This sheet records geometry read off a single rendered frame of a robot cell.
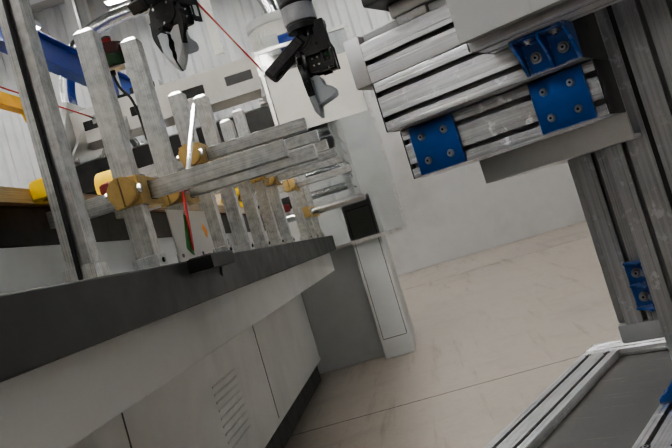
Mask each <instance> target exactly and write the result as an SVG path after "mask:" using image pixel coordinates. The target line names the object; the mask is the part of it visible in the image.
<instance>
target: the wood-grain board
mask: <svg viewBox="0 0 672 448"><path fill-rule="evenodd" d="M83 196H84V200H88V199H92V198H95V197H98V196H101V195H95V194H84V193H83ZM0 206H21V207H46V208H50V205H49V202H48V203H34V202H33V200H32V196H31V193H30V189H26V188H15V187H3V186H0ZM218 208H219V212H220V214H225V215H226V212H225V208H224V206H222V205H218ZM165 210H167V208H162V207H161V208H158V209H154V210H151V211H150V212H165ZM189 210H190V211H200V208H199V205H198V203H196V204H193V205H189Z"/></svg>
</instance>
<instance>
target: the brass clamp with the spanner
mask: <svg viewBox="0 0 672 448"><path fill-rule="evenodd" d="M185 198H186V202H187V203H188V206H189V205H193V204H196V203H199V202H200V200H199V196H197V197H191V196H190V193H187V194H186V193H185ZM163 199H164V205H161V207H162V208H166V207H168V206H171V205H175V204H178V203H181V202H183V197H182V194H181V192H180V191H179V192H176V193H173V194H170V195H166V196H163Z"/></svg>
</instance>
